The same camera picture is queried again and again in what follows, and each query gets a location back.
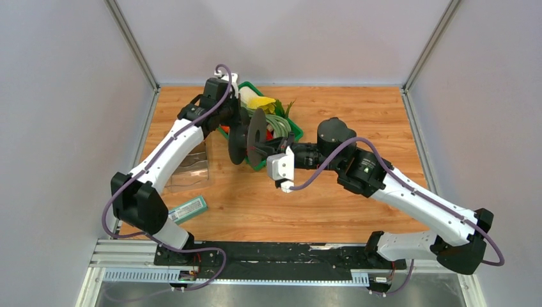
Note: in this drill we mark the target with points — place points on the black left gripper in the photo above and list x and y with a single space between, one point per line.
236 120

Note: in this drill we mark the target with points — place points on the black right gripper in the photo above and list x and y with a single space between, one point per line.
282 143

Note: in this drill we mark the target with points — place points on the grey perforated cable spool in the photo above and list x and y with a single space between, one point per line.
244 134

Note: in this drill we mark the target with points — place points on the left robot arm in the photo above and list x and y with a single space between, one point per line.
136 196

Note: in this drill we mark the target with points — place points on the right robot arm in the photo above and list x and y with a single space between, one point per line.
456 238

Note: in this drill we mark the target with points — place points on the white toy cabbage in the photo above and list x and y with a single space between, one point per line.
247 94

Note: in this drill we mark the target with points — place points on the green toy long beans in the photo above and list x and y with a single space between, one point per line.
276 125

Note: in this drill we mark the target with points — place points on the green plastic tray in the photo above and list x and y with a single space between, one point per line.
297 131

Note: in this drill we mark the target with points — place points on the yellow toy flower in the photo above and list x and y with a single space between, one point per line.
267 104

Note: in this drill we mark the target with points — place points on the clear plastic container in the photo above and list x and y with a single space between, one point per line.
192 173

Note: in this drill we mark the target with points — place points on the teal cardboard box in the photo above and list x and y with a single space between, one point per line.
188 210

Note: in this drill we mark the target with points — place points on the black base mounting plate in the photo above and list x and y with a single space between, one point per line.
276 260

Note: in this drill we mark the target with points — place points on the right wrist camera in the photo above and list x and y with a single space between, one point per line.
281 168

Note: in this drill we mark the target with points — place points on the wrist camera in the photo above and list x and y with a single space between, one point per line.
281 168
233 79

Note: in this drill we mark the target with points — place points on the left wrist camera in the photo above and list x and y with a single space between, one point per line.
233 79

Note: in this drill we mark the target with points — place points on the white slotted cable duct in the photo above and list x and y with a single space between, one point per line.
357 279

